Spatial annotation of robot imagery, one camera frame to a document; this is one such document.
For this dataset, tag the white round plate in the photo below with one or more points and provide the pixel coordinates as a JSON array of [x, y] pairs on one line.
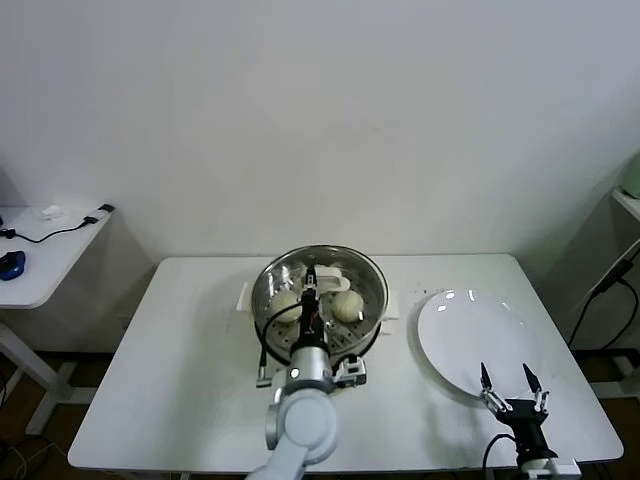
[[465, 340]]

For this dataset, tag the stainless steel steamer basket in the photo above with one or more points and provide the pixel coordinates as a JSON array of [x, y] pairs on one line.
[[393, 302]]

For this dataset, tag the pale green container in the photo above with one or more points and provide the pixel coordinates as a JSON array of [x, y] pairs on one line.
[[632, 177]]

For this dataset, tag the small white object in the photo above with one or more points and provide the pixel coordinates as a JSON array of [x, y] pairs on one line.
[[54, 212]]

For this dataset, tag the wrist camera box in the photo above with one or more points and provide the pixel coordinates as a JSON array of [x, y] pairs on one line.
[[550, 470], [351, 372]]

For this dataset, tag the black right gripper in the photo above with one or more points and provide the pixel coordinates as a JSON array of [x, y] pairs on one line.
[[527, 425]]

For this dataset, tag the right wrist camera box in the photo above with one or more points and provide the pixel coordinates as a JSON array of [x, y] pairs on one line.
[[550, 470]]

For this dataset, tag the white shelf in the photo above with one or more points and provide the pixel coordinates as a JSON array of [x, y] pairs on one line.
[[629, 202]]

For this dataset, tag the white side table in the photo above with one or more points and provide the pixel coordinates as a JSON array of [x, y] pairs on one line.
[[55, 260]]

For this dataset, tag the blue computer mouse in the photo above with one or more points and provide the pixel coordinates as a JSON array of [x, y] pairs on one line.
[[12, 264]]

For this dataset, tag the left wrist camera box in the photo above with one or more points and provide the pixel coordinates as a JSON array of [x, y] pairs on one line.
[[351, 372]]

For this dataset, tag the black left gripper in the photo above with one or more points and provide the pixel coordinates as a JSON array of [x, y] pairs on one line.
[[311, 325]]

